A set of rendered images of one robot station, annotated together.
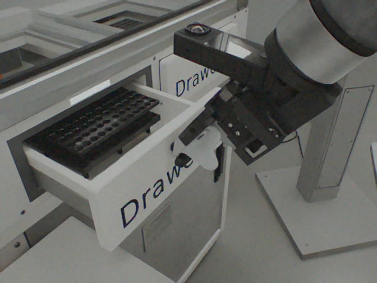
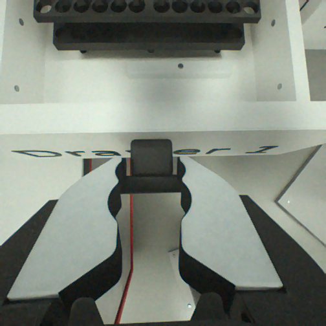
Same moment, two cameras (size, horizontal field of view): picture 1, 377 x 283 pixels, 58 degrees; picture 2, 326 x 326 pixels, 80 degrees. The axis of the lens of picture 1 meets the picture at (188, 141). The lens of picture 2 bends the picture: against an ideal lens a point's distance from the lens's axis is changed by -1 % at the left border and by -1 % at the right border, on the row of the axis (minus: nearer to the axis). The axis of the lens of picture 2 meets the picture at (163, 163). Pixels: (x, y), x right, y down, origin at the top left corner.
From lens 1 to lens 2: 0.40 m
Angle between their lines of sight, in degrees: 49
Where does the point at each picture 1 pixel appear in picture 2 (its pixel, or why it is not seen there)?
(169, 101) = (282, 33)
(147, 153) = (47, 134)
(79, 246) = not seen: hidden behind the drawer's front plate
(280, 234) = (285, 179)
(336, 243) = (303, 220)
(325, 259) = (285, 216)
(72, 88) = not seen: outside the picture
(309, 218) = (313, 193)
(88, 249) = not seen: hidden behind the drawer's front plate
